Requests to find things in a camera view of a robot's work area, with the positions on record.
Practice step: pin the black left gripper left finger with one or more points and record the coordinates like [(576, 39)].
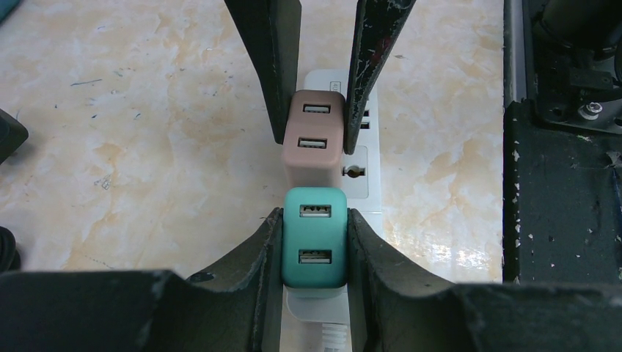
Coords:
[(234, 304)]

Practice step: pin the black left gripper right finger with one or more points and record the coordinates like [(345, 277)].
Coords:
[(397, 305)]

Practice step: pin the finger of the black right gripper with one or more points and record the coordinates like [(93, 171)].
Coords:
[(376, 29), (270, 31)]

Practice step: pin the white power strip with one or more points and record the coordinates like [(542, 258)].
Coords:
[(361, 185)]

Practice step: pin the teal usb charger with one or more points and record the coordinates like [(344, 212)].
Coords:
[(314, 234)]

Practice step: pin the pink usb charger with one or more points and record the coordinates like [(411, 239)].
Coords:
[(312, 150)]

